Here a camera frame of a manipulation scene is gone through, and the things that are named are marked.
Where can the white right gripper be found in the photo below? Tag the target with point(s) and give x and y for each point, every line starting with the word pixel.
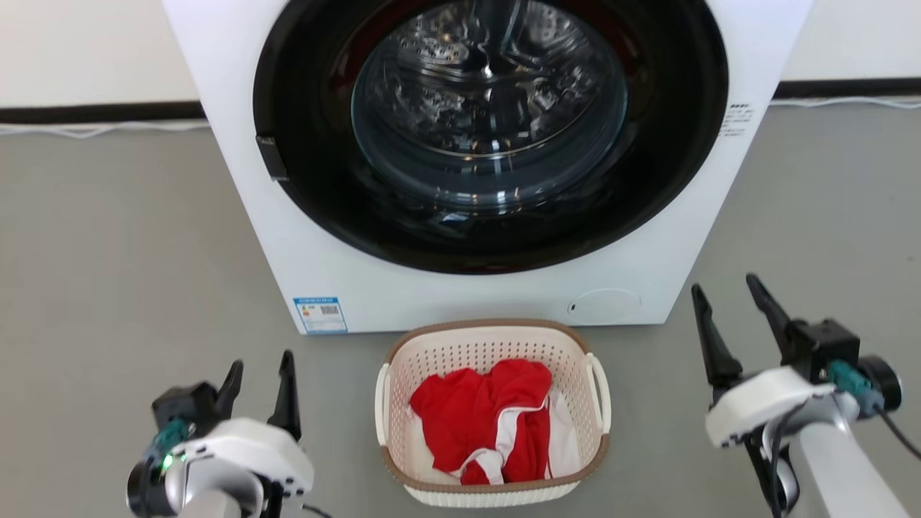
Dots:
pixel 763 406

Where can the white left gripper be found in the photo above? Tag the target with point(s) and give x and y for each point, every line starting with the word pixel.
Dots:
pixel 252 446

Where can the cream perforated laundry basket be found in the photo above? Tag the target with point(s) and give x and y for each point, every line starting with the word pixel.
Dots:
pixel 482 349

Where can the blue energy label sticker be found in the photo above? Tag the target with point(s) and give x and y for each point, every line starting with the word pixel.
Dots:
pixel 320 316

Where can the round white filter cover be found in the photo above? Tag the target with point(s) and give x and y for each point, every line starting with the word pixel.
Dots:
pixel 604 306

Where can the white front-load washing machine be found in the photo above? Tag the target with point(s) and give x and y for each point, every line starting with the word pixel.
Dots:
pixel 288 252

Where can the red garment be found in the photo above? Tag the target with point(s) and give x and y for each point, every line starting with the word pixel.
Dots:
pixel 468 410

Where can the white garment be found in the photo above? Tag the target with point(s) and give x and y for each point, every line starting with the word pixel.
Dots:
pixel 565 446

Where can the small printed text label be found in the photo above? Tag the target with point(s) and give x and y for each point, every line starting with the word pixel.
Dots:
pixel 735 120

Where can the round black glass washer door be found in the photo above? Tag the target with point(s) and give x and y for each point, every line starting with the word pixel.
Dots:
pixel 302 93

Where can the steel washer drum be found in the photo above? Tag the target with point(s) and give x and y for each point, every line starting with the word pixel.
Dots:
pixel 489 86

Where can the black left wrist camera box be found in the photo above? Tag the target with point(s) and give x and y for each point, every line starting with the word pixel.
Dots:
pixel 183 406

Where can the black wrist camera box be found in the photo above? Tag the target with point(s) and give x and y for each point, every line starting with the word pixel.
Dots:
pixel 183 406
pixel 827 345

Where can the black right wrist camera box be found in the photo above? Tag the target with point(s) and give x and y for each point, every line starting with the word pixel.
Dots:
pixel 827 345

